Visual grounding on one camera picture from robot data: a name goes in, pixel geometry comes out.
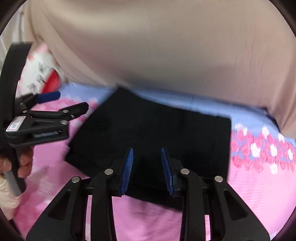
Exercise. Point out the black pants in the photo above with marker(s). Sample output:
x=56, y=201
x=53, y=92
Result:
x=124, y=120

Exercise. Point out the beige headboard cover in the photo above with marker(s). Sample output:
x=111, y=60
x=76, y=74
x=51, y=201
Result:
x=237, y=51

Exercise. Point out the white cartoon face pillow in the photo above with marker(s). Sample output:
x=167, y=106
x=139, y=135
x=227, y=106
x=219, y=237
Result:
x=41, y=73

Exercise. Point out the pink floral bed sheet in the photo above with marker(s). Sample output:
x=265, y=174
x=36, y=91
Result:
x=261, y=171

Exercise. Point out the person's left hand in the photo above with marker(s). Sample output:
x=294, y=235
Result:
x=26, y=162

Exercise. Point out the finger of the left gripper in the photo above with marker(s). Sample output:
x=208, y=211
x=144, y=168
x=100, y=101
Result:
x=68, y=113
x=38, y=98

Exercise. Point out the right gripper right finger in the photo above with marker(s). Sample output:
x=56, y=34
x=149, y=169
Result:
x=229, y=216

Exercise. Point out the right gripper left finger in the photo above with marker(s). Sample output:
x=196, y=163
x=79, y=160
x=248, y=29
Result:
x=65, y=217

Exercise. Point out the cream left sleeve forearm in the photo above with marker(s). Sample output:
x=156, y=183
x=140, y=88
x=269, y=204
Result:
x=8, y=202

